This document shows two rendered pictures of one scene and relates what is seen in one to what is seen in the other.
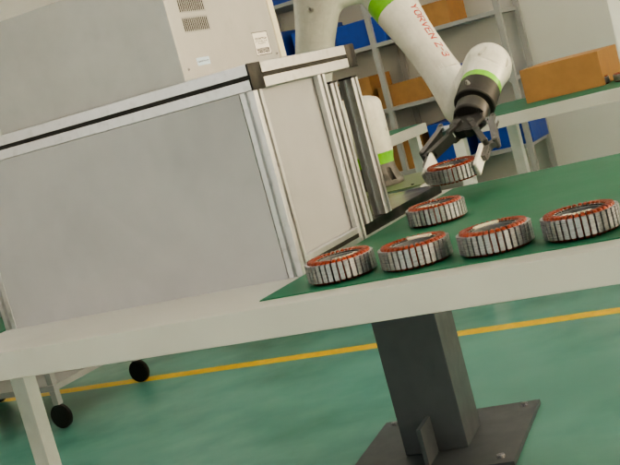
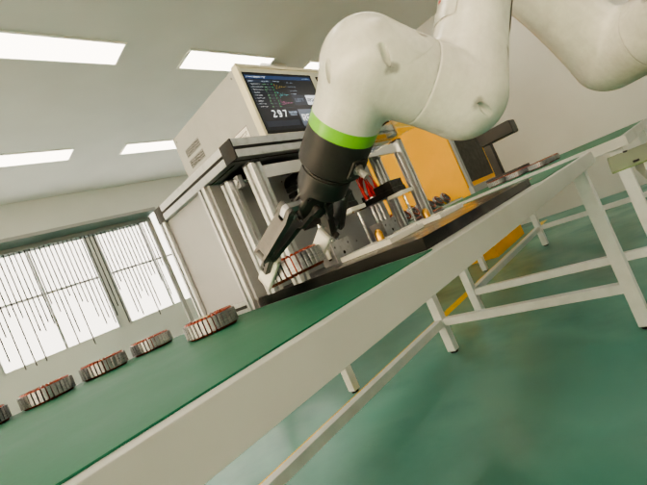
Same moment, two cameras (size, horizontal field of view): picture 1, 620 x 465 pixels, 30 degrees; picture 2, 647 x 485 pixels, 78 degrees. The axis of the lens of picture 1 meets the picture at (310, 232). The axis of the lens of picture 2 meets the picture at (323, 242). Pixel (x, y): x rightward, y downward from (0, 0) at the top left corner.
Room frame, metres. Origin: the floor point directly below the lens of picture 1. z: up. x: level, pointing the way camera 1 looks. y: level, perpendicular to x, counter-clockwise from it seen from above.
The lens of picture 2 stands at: (2.64, -0.97, 0.81)
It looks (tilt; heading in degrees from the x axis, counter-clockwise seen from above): 1 degrees up; 105
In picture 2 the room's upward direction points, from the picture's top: 24 degrees counter-clockwise
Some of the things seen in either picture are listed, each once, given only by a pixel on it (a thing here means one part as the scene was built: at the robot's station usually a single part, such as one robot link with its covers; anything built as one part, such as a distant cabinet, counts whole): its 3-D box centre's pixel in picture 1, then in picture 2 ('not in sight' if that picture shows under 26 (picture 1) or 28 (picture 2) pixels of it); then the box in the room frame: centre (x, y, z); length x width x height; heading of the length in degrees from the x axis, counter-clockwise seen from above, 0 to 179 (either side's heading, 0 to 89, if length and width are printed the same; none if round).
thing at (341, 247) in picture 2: not in sight; (336, 251); (2.38, 0.03, 0.80); 0.08 x 0.05 x 0.06; 62
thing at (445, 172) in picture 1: (452, 171); (293, 266); (2.39, -0.32, 0.81); 0.11 x 0.11 x 0.04
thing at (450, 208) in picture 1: (435, 211); (211, 322); (2.14, -0.24, 0.77); 0.11 x 0.11 x 0.04
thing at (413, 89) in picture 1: (413, 89); not in sight; (9.07, -1.07, 0.86); 0.42 x 0.40 x 0.17; 61
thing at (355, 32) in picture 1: (369, 32); not in sight; (9.17, -0.86, 1.38); 0.42 x 0.42 x 0.20; 60
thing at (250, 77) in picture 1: (158, 107); (284, 170); (2.29, 0.22, 1.09); 0.68 x 0.44 x 0.05; 62
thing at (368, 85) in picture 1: (363, 95); not in sight; (9.27, -0.70, 0.92); 0.40 x 0.36 x 0.27; 150
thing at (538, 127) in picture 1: (511, 127); not in sight; (8.74, -1.68, 0.40); 0.42 x 0.42 x 0.25; 61
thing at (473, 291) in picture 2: not in sight; (567, 210); (3.52, 2.26, 0.38); 1.85 x 1.10 x 0.75; 62
